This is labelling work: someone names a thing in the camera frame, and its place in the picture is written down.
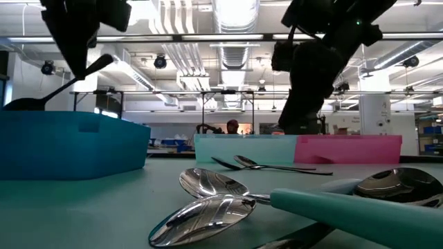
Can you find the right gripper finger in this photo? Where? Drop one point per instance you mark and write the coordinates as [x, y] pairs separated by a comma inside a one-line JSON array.
[[316, 103], [296, 110]]

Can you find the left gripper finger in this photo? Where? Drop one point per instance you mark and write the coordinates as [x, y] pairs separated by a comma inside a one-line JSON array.
[[71, 48], [88, 45]]

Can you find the translucent teal plastic bin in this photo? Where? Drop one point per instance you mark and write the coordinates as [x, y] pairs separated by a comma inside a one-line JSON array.
[[242, 148]]

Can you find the blue plastic bin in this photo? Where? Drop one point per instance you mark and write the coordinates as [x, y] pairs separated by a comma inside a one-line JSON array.
[[69, 145]]

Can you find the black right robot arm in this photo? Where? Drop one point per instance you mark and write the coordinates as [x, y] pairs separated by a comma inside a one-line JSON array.
[[346, 17]]

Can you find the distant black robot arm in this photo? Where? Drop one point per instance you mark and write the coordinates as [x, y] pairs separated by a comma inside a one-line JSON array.
[[207, 128]]

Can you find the cardboard box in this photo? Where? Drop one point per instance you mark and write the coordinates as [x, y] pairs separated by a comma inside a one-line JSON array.
[[341, 130]]

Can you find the pink plastic bin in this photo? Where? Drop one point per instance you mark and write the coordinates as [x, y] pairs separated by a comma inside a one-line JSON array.
[[346, 148]]

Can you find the white column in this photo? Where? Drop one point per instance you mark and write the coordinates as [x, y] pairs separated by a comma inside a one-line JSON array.
[[375, 114]]

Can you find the person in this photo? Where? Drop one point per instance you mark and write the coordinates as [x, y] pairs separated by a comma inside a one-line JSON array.
[[232, 126]]

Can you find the black overhead rig crossbar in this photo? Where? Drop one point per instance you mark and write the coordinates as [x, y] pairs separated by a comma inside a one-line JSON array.
[[176, 38]]

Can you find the white ceiling pipes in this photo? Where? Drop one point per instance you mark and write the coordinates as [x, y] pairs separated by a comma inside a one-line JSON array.
[[187, 62]]

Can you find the storage shelving rack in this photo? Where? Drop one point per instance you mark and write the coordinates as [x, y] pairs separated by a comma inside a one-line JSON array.
[[431, 135]]

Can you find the blue storage crate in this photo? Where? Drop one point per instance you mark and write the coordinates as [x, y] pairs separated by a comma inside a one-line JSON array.
[[171, 142]]

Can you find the green table mat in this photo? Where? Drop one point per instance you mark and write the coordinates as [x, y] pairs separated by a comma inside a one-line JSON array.
[[104, 207]]

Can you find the black hanging ceiling camera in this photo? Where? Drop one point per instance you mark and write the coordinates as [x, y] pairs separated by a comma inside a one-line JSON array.
[[411, 61], [342, 87], [160, 62], [47, 67]]

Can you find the white rectangular ceiling duct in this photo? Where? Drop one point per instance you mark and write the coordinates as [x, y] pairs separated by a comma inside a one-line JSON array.
[[138, 77]]

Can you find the silver round ceiling duct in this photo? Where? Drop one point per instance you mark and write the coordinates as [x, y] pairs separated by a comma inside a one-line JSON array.
[[398, 55]]

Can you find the silver ventilation duct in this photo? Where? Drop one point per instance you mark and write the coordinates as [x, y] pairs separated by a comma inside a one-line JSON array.
[[235, 57]]

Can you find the black metal table frame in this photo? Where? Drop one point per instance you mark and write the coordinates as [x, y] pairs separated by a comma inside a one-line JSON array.
[[203, 114]]

